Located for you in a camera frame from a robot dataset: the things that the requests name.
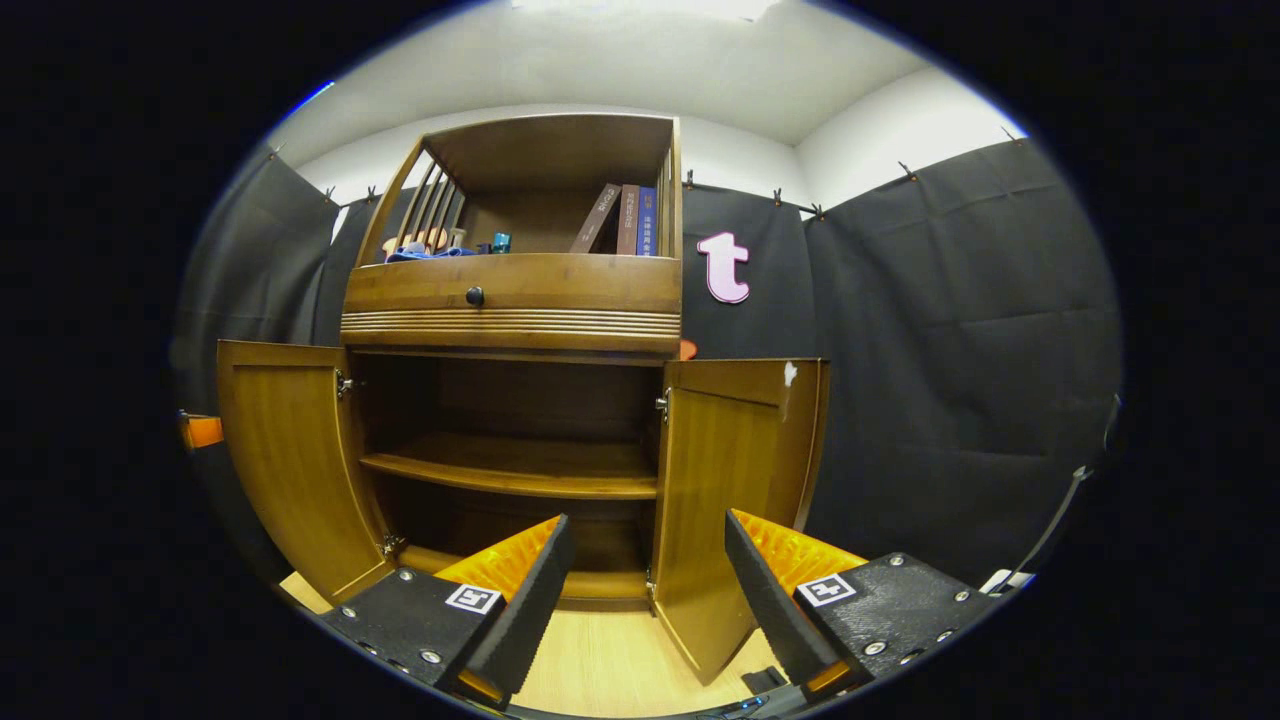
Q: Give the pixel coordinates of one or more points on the black backdrop cloth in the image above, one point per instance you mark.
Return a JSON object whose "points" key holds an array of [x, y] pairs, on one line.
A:
{"points": [[950, 350]]}

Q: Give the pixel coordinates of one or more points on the blue cloth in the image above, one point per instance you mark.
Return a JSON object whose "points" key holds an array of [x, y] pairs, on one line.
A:
{"points": [[425, 254]]}

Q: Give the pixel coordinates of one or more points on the blue book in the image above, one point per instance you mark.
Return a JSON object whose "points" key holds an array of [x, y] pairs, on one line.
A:
{"points": [[647, 221]]}

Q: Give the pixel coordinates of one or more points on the long ceiling light panel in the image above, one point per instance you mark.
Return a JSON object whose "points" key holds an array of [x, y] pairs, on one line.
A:
{"points": [[640, 8]]}

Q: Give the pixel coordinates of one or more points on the dark brown book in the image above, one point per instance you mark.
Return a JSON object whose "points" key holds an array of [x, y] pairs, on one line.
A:
{"points": [[597, 218]]}

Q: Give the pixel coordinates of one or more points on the teal small object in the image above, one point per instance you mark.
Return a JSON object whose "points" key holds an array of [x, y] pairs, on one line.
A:
{"points": [[500, 243]]}

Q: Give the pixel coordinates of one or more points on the wooden inner shelf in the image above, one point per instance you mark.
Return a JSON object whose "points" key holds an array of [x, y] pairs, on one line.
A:
{"points": [[510, 470]]}

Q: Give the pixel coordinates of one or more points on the wooden cabinet drawer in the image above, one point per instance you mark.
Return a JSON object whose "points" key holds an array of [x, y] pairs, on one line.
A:
{"points": [[580, 285]]}

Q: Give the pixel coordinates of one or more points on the wooden cabinet door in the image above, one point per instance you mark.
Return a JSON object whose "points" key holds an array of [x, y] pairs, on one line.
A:
{"points": [[290, 460], [710, 500]]}

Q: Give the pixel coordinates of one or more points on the black drawer knob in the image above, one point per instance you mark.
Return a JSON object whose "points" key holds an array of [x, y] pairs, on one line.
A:
{"points": [[475, 296]]}

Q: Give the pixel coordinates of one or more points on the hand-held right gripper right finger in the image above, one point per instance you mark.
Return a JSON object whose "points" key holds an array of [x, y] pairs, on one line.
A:
{"points": [[770, 610]]}

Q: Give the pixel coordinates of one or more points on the reddish brown book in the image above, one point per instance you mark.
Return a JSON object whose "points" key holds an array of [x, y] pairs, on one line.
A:
{"points": [[628, 220]]}

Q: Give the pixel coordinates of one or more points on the wooden double-door shoe cabinet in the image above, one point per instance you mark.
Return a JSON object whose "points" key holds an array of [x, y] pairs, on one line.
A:
{"points": [[540, 220]]}

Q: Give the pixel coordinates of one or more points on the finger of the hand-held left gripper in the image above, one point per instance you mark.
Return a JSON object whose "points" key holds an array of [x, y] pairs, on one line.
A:
{"points": [[203, 432]]}

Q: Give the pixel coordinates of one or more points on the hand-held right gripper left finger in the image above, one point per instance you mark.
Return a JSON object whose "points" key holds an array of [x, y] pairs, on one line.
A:
{"points": [[525, 620]]}

